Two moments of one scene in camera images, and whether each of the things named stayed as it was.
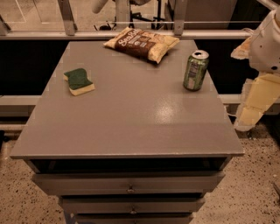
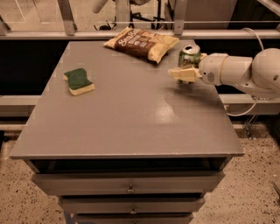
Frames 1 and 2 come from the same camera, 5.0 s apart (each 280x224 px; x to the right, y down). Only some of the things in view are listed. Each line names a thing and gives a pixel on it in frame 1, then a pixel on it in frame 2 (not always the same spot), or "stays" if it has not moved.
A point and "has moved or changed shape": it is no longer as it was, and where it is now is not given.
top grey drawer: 128,184 stays
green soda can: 195,70 has moved or changed shape
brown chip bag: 141,44 stays
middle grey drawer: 130,205 stays
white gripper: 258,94 -> 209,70
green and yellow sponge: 79,82 stays
